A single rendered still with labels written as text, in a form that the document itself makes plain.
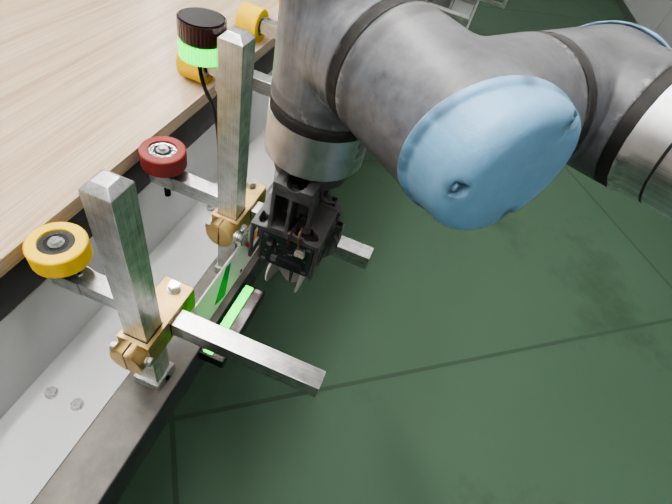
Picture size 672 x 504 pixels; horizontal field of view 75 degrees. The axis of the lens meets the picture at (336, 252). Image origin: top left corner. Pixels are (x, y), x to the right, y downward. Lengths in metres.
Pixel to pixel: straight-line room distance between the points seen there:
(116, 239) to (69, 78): 0.61
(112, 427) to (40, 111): 0.56
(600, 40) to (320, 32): 0.18
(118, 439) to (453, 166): 0.66
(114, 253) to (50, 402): 0.45
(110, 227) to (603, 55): 0.43
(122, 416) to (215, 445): 0.73
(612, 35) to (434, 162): 0.17
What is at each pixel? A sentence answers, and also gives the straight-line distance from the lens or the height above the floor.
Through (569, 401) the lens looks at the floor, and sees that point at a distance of 1.97.
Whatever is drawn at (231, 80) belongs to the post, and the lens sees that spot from 0.62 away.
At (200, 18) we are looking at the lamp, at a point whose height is 1.18.
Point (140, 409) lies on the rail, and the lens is 0.79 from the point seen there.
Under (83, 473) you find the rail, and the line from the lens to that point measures 0.77.
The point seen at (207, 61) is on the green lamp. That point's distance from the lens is 0.62.
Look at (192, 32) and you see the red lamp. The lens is 0.60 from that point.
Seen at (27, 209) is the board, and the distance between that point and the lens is 0.78.
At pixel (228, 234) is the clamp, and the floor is 0.86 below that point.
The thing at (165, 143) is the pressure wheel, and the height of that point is 0.90.
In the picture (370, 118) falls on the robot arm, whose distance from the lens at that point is 0.26.
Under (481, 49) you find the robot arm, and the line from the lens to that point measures 0.26.
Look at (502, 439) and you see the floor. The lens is 1.75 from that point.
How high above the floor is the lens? 1.43
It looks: 48 degrees down
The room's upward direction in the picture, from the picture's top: 17 degrees clockwise
